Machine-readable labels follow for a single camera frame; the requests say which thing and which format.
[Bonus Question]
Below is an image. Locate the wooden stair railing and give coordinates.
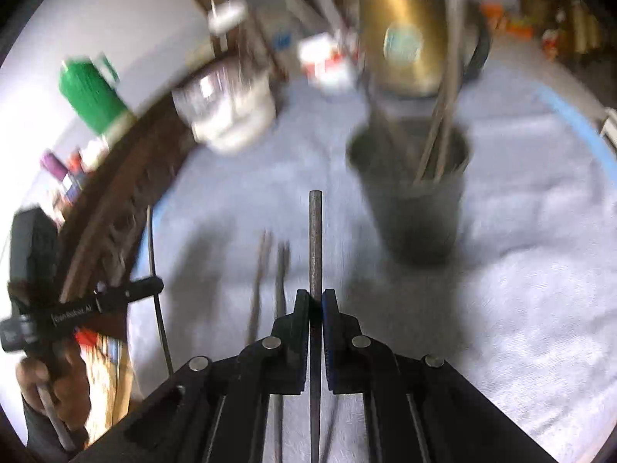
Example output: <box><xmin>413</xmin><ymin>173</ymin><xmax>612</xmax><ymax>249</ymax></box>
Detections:
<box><xmin>518</xmin><ymin>0</ymin><xmax>609</xmax><ymax>61</ymax></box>

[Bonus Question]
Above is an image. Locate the blue table cover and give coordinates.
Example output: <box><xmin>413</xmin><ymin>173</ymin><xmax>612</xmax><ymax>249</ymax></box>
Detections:
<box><xmin>536</xmin><ymin>83</ymin><xmax>617</xmax><ymax>177</ymax></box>

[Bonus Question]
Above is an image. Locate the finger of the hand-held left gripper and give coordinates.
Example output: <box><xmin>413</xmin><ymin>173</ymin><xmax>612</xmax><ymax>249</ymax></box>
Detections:
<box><xmin>95</xmin><ymin>276</ymin><xmax>165</xmax><ymax>313</ymax></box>

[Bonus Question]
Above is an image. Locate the large white basin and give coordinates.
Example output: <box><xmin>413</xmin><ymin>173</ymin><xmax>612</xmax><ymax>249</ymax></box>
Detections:
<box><xmin>190</xmin><ymin>74</ymin><xmax>278</xmax><ymax>156</ymax></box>

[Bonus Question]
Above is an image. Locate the person's left hand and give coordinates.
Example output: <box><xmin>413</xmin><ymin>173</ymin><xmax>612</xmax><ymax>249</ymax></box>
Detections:
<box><xmin>14</xmin><ymin>342</ymin><xmax>93</xmax><ymax>445</ymax></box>

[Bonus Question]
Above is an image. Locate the dark wooden chopstick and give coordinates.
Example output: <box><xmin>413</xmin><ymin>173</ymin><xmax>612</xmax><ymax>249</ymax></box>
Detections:
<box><xmin>430</xmin><ymin>0</ymin><xmax>469</xmax><ymax>185</ymax></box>
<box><xmin>146</xmin><ymin>205</ymin><xmax>174</xmax><ymax>378</ymax></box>
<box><xmin>271</xmin><ymin>241</ymin><xmax>293</xmax><ymax>463</ymax></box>
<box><xmin>413</xmin><ymin>77</ymin><xmax>452</xmax><ymax>187</ymax></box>
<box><xmin>245</xmin><ymin>229</ymin><xmax>273</xmax><ymax>348</ymax></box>

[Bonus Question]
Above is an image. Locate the purple box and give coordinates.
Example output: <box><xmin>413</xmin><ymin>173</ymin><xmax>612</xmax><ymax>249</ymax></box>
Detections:
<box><xmin>41</xmin><ymin>151</ymin><xmax>69</xmax><ymax>180</ymax></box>

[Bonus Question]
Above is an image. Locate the grey chopstick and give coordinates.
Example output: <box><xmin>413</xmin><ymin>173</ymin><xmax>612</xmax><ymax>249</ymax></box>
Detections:
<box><xmin>308</xmin><ymin>190</ymin><xmax>324</xmax><ymax>463</ymax></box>

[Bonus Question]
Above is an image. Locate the grey metal chopstick holder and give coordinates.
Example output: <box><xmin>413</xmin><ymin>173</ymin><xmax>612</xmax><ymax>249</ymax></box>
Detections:
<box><xmin>346</xmin><ymin>123</ymin><xmax>471</xmax><ymax>267</ymax></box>

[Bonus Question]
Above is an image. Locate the gold electric kettle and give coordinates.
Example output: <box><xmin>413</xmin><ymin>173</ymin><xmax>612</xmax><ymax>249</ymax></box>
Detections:
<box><xmin>359</xmin><ymin>0</ymin><xmax>493</xmax><ymax>100</ymax></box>

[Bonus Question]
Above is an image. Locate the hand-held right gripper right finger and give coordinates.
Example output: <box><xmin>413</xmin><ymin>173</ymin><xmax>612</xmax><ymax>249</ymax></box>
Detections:
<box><xmin>322</xmin><ymin>288</ymin><xmax>560</xmax><ymax>463</ymax></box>

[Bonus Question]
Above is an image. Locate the grey tablecloth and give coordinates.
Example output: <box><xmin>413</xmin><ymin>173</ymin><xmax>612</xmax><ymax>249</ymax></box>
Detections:
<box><xmin>126</xmin><ymin>34</ymin><xmax>617</xmax><ymax>463</ymax></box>

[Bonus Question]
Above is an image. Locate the small white box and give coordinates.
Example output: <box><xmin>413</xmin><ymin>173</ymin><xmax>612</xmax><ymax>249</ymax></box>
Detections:
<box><xmin>600</xmin><ymin>105</ymin><xmax>617</xmax><ymax>149</ymax></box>

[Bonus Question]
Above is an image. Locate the red band white bowl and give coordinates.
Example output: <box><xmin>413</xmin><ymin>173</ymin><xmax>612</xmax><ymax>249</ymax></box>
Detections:
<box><xmin>303</xmin><ymin>51</ymin><xmax>356</xmax><ymax>79</ymax></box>

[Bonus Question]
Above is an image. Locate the plastic wrapped glass bowl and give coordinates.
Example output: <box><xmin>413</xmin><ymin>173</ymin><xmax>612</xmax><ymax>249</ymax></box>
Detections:
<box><xmin>171</xmin><ymin>55</ymin><xmax>271</xmax><ymax>117</ymax></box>

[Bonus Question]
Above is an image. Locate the dark carved wooden railing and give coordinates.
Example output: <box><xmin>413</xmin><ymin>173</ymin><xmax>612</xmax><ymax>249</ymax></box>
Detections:
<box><xmin>57</xmin><ymin>70</ymin><xmax>291</xmax><ymax>312</ymax></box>

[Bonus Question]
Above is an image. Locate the green thermos jug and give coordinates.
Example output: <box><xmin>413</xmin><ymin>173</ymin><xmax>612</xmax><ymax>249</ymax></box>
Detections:
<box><xmin>59</xmin><ymin>55</ymin><xmax>138</xmax><ymax>137</ymax></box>

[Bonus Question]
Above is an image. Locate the plain white bowl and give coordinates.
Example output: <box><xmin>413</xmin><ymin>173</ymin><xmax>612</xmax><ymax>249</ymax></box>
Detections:
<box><xmin>298</xmin><ymin>34</ymin><xmax>341</xmax><ymax>61</ymax></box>

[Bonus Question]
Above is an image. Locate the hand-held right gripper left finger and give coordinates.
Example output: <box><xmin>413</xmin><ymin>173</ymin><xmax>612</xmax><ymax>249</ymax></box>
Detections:
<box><xmin>72</xmin><ymin>289</ymin><xmax>312</xmax><ymax>463</ymax></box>

